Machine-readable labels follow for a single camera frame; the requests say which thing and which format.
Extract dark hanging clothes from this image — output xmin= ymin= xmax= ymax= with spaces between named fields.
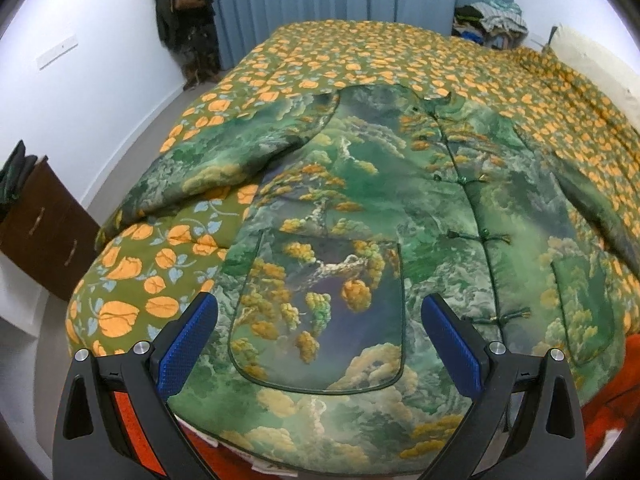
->
xmin=152 ymin=0 xmax=223 ymax=91

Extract pile of clothes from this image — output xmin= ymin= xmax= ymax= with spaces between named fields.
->
xmin=452 ymin=0 xmax=530 ymax=51

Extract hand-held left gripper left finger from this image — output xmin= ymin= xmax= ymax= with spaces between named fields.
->
xmin=52 ymin=291 xmax=221 ymax=480

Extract dark cloth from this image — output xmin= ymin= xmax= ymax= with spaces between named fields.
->
xmin=0 ymin=140 xmax=41 ymax=221

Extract red blanket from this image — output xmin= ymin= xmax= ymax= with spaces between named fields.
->
xmin=175 ymin=330 xmax=640 ymax=480

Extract green printed padded jacket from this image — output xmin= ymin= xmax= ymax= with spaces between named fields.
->
xmin=95 ymin=84 xmax=633 ymax=476

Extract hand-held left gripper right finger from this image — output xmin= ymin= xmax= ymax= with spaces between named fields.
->
xmin=421 ymin=293 xmax=587 ymax=480

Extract white wall strip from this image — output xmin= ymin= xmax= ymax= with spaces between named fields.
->
xmin=36 ymin=35 xmax=80 ymax=70

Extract brown wooden drawer cabinet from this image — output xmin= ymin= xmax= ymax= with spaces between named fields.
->
xmin=0 ymin=157 xmax=103 ymax=303

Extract orange floral green quilt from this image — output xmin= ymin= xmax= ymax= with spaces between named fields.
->
xmin=65 ymin=19 xmax=640 ymax=361

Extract cream pillow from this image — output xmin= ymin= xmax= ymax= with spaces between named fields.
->
xmin=547 ymin=24 xmax=640 ymax=131

